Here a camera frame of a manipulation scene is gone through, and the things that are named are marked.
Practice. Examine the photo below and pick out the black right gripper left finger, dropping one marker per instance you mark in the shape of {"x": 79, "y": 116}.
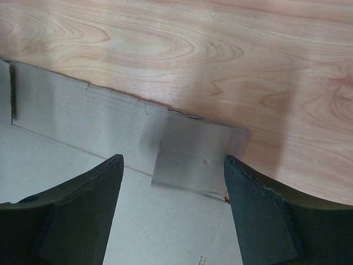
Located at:
{"x": 67, "y": 224}

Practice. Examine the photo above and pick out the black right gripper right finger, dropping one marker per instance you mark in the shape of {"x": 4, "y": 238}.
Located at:
{"x": 277, "y": 224}

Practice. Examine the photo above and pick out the brown cardboard box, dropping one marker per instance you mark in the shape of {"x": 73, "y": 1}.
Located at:
{"x": 171, "y": 207}

